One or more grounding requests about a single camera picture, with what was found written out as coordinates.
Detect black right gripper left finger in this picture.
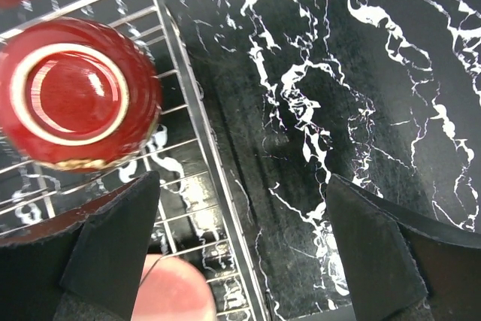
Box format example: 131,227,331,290
1,171,160,320

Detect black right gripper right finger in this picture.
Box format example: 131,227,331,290
326,175,480,320

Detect cream pink plate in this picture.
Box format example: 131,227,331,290
132,254,216,321

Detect red floral ceramic bowl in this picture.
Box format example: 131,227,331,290
1,17,162,172

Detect black marble pattern mat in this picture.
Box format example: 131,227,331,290
0,0,481,321

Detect wire dish rack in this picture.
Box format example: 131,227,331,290
1,0,271,320

